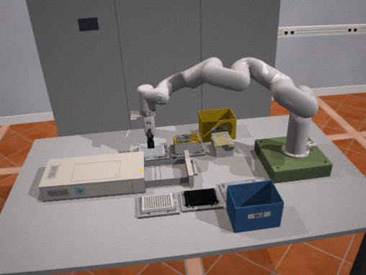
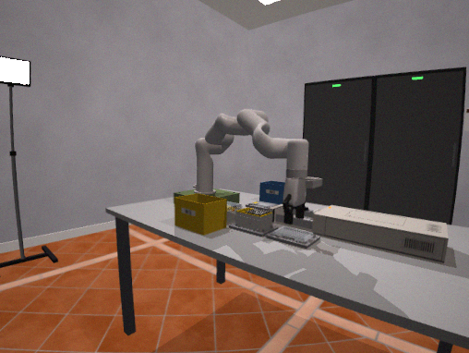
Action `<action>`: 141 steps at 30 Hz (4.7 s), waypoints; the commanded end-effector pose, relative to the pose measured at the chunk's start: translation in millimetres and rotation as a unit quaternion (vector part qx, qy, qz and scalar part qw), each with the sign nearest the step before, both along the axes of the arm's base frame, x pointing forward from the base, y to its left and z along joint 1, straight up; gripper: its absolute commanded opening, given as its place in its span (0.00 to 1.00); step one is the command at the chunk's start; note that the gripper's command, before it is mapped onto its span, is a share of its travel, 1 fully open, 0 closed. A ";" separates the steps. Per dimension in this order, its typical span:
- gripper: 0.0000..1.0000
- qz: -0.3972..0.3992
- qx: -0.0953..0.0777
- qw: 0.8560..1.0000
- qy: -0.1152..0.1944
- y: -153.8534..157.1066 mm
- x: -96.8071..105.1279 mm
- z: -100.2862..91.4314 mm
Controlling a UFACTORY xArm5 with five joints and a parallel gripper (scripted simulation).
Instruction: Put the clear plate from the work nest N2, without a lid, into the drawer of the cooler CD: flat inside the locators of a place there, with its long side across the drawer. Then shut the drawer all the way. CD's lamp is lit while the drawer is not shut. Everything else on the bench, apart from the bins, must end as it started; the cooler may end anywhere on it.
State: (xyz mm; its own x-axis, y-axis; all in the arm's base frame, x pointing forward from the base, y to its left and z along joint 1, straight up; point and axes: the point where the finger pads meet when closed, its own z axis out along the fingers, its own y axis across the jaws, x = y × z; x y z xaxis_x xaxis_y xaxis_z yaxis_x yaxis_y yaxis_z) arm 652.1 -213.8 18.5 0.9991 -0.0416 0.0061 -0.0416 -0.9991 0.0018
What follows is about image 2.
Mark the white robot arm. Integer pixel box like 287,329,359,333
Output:
193,109,322,194

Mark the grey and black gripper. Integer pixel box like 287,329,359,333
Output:
283,176,307,225

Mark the blue open-top box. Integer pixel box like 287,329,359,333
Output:
259,181,285,205

